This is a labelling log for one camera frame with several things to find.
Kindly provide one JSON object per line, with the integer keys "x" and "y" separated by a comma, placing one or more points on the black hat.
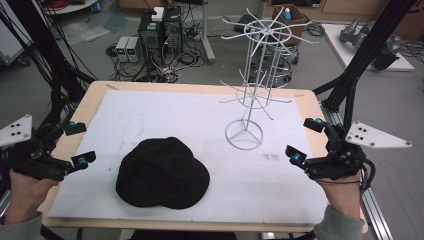
{"x": 160, "y": 173}

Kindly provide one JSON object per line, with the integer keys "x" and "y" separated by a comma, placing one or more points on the black computer tower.
{"x": 150, "y": 36}
{"x": 172, "y": 30}

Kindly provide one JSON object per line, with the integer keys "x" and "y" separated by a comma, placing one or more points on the small white box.
{"x": 158, "y": 14}

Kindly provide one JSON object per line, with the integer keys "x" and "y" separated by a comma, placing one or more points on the person's left hand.
{"x": 25, "y": 195}

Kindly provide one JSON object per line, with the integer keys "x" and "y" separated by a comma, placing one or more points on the clear plastic sheet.
{"x": 90, "y": 30}

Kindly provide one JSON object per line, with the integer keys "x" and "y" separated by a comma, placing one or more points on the aluminium rail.
{"x": 373, "y": 206}

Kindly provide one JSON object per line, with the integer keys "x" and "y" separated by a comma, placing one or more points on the person's right grey sleeve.
{"x": 338, "y": 226}

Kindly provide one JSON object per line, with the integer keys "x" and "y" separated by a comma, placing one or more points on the white floor platform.
{"x": 336, "y": 40}

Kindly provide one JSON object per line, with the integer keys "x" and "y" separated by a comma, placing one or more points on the round white table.
{"x": 76, "y": 6}

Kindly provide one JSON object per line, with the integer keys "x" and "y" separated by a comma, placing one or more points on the white foam board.
{"x": 200, "y": 110}

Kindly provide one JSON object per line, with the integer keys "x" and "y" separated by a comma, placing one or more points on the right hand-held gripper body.
{"x": 343, "y": 160}

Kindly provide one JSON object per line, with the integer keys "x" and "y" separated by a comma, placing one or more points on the blue bottle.
{"x": 286, "y": 14}

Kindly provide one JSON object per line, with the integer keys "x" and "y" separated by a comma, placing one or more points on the wheeled stool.
{"x": 283, "y": 71}

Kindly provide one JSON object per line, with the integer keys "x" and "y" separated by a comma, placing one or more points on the cardboard box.
{"x": 298, "y": 30}

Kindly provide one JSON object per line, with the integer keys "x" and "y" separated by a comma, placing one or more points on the grey table leg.
{"x": 206, "y": 33}

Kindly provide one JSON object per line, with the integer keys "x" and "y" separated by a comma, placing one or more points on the person's left grey sleeve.
{"x": 20, "y": 231}

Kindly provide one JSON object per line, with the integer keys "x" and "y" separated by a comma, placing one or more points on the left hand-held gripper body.
{"x": 36, "y": 160}

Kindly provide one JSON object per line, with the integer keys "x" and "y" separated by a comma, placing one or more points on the grey robot device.
{"x": 360, "y": 35}

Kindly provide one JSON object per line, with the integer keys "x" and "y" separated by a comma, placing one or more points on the person's grey sleeve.
{"x": 20, "y": 231}
{"x": 338, "y": 226}

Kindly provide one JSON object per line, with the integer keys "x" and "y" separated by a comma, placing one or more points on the grey power supply unit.
{"x": 121, "y": 48}
{"x": 134, "y": 48}

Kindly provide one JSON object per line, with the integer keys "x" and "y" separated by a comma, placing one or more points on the person's right hand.
{"x": 343, "y": 195}

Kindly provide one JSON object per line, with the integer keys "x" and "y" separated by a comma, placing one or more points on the black metal frame stand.
{"x": 376, "y": 43}
{"x": 30, "y": 23}

